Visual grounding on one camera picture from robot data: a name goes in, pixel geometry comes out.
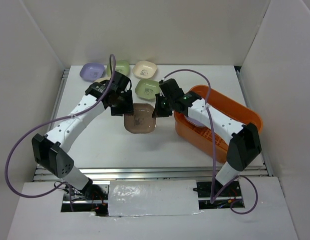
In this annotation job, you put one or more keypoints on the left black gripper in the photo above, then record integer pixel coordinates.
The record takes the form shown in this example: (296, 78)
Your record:
(128, 108)

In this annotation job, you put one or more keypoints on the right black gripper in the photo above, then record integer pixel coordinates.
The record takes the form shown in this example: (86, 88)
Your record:
(158, 112)

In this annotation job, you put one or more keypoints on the cream plate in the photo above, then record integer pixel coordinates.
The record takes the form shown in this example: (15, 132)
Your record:
(102, 79)
(144, 69)

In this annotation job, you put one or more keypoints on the green plate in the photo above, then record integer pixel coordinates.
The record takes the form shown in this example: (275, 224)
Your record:
(122, 66)
(147, 89)

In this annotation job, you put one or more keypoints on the brown plate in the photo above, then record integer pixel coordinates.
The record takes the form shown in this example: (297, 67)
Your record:
(141, 121)

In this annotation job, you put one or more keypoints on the purple plate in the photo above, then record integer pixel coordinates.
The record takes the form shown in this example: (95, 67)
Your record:
(195, 122)
(92, 71)

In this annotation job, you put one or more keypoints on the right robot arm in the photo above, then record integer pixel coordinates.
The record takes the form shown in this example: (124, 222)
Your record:
(242, 139)

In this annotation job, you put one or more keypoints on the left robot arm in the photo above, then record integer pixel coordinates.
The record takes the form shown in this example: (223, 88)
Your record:
(51, 150)

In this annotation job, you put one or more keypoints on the orange plastic bin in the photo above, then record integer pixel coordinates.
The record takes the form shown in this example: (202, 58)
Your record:
(200, 137)

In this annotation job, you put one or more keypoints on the green plate back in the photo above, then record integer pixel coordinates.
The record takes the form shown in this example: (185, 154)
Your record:
(122, 66)

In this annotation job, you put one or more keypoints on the white foil cover sheet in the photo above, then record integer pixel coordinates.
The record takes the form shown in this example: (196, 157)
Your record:
(152, 198)

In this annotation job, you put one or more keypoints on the aluminium rail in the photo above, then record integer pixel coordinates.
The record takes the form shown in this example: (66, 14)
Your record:
(149, 173)

